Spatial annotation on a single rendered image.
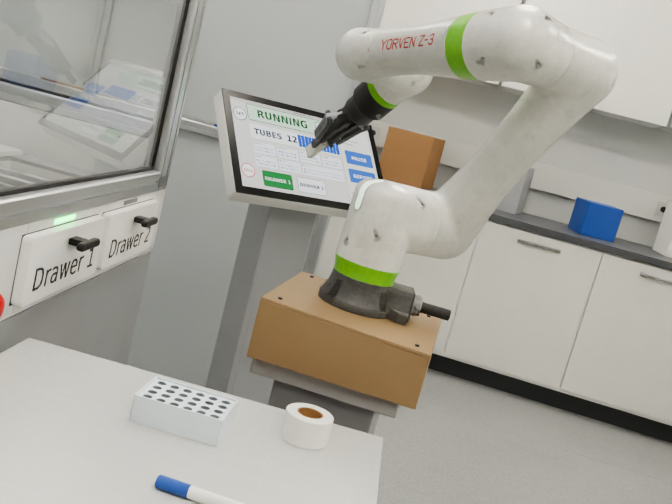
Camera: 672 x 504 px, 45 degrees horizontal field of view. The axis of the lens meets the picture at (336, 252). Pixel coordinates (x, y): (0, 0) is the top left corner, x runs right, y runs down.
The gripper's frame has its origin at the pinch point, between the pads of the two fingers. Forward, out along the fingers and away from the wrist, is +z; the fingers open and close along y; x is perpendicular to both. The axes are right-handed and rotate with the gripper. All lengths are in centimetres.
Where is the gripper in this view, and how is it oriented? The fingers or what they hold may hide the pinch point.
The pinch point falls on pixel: (316, 146)
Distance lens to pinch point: 200.1
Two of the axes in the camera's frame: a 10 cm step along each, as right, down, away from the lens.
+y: -7.9, -0.9, -6.1
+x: 1.7, 9.2, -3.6
